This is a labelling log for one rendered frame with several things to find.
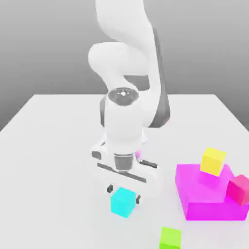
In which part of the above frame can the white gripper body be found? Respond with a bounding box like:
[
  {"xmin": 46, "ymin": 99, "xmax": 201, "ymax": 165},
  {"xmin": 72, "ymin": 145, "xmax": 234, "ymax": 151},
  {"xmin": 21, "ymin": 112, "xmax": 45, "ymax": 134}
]
[{"xmin": 96, "ymin": 161, "xmax": 158, "ymax": 196}]

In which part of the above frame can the small cyan cube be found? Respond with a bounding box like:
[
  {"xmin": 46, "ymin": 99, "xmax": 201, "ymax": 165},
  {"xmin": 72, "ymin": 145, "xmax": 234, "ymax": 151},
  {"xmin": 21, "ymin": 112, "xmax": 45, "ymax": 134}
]
[{"xmin": 110, "ymin": 186, "xmax": 137, "ymax": 219}]

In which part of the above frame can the small green cube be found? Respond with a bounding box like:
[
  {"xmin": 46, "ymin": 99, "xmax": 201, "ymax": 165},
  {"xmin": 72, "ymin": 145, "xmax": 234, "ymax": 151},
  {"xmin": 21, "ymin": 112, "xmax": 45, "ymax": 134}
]
[{"xmin": 159, "ymin": 226, "xmax": 182, "ymax": 249}]

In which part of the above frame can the small yellow cube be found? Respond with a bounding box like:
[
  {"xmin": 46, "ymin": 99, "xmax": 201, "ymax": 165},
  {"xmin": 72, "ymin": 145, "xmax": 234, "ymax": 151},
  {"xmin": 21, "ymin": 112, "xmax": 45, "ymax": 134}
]
[{"xmin": 200, "ymin": 147, "xmax": 227, "ymax": 177}]

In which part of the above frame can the small pink cube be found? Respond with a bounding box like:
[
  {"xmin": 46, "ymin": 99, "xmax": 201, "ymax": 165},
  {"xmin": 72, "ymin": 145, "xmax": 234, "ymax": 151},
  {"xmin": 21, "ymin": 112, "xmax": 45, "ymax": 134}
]
[{"xmin": 225, "ymin": 174, "xmax": 249, "ymax": 206}]

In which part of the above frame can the large magenta box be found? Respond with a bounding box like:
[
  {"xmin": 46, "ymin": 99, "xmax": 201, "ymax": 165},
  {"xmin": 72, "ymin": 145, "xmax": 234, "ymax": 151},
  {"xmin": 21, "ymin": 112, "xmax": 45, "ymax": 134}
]
[{"xmin": 175, "ymin": 163, "xmax": 249, "ymax": 221}]

